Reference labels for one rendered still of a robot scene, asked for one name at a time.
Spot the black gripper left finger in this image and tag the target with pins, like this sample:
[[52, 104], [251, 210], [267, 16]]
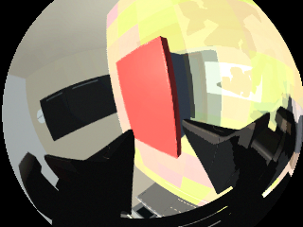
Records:
[[108, 173]]

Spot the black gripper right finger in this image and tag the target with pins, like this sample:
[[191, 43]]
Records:
[[221, 151]]

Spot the red rectangular lid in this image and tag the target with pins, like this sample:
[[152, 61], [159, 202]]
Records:
[[151, 97]]

